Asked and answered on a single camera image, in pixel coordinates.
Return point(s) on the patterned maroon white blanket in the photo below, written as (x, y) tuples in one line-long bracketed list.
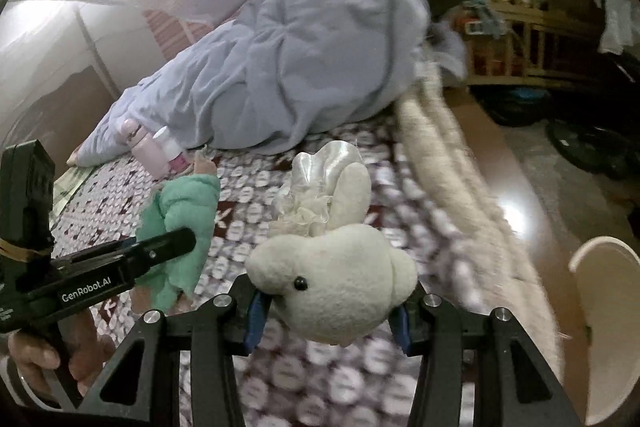
[(288, 381)]

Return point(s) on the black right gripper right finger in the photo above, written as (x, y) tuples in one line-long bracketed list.
[(514, 384)]

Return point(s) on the white yogurt bottle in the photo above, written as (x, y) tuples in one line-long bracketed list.
[(174, 153)]

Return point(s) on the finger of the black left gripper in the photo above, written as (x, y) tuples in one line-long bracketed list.
[(159, 248)]

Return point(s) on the wooden crib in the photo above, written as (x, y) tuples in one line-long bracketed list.
[(540, 43)]

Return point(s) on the grey-blue duvet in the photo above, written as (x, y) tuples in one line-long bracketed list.
[(280, 70)]

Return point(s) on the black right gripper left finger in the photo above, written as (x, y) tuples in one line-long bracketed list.
[(140, 385)]

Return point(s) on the white trash bin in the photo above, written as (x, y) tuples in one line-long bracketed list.
[(606, 272)]

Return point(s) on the pink thermos bottle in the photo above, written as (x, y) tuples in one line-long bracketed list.
[(143, 147)]

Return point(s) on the cream fleece blanket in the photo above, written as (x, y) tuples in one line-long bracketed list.
[(491, 267)]

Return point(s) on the white plush doll green dress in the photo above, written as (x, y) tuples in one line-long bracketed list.
[(333, 278)]

